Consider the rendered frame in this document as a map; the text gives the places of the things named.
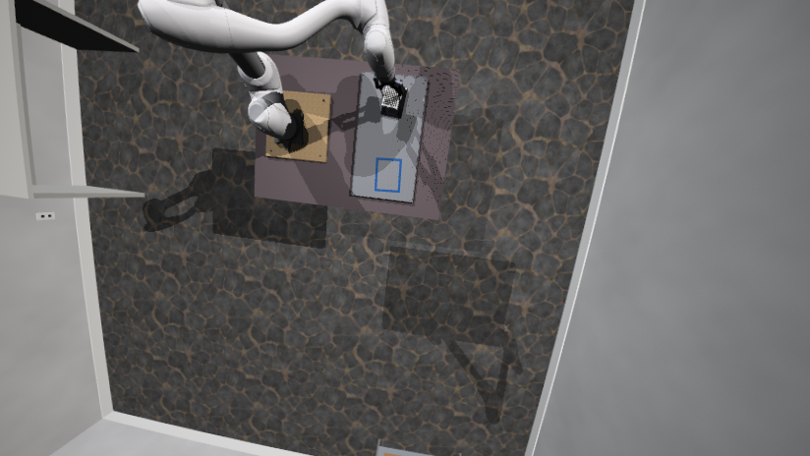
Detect black rectangular frame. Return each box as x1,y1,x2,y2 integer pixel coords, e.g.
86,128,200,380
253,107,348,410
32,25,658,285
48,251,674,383
380,87,408,118

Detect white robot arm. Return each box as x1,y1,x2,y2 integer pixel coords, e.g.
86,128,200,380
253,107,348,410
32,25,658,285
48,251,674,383
138,0,395,150

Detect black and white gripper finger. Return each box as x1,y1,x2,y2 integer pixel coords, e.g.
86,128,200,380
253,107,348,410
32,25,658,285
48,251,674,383
374,76,385,96
390,80,405,100

